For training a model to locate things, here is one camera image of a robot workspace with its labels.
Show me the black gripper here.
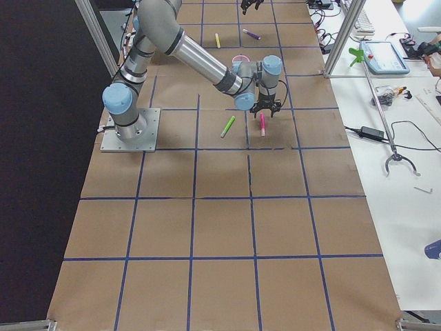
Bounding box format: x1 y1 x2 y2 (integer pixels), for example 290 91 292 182
240 0 264 14
249 93 282 118

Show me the pink marker pen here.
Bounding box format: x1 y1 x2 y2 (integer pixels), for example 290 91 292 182
259 112 266 137

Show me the purple marker pen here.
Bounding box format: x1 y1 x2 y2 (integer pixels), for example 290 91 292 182
242 28 261 40

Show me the pink plastic cup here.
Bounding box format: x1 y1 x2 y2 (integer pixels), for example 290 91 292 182
232 54 250 63

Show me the green marker pen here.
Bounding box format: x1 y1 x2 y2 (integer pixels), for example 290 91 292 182
220 116 236 139

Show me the yellow marker pen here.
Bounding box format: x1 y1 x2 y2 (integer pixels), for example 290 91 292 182
214 33 221 49

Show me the black power adapter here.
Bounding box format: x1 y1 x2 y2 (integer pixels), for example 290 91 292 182
359 126 384 141

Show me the green plastic clamp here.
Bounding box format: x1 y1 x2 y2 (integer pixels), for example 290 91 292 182
349 48 365 67

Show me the white keyboard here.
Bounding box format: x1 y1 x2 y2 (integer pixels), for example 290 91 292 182
354 10 375 35

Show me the blue teach pendant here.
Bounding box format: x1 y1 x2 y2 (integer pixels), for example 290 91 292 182
360 41 410 74

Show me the long metal grabber tool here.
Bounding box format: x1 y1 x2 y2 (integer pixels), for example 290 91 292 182
361 56 421 177

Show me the white allen key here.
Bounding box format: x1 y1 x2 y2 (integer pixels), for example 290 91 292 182
413 186 433 194

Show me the aluminium frame post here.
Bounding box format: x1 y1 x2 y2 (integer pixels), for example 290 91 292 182
323 0 366 78

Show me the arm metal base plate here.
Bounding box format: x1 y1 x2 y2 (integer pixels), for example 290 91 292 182
101 108 161 152

